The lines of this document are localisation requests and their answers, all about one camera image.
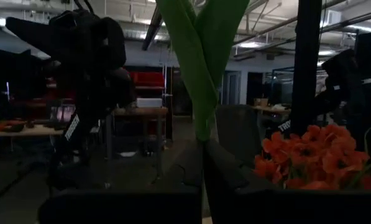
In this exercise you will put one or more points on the red flower stem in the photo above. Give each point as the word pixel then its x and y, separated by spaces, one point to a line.
pixel 269 168

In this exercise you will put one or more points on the peach artificial tulip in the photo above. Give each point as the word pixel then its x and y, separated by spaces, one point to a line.
pixel 197 77

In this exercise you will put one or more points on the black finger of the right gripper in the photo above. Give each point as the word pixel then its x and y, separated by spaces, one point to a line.
pixel 30 35

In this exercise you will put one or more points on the red artificial flower bunch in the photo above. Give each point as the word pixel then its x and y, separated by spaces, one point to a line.
pixel 337 155

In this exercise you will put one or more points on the white box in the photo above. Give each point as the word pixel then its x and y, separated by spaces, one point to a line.
pixel 149 102

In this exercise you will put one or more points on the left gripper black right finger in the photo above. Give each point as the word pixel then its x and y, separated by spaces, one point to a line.
pixel 225 177

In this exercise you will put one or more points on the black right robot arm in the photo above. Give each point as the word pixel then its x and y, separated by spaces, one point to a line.
pixel 79 102

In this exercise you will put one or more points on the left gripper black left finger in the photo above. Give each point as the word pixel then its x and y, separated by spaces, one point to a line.
pixel 188 174

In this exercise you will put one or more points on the red storage bins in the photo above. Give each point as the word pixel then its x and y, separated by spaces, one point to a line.
pixel 146 79

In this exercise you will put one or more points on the black rig upright post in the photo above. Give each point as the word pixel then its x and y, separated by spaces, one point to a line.
pixel 306 62

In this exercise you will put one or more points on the wooden work table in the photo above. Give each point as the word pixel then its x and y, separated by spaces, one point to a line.
pixel 141 112

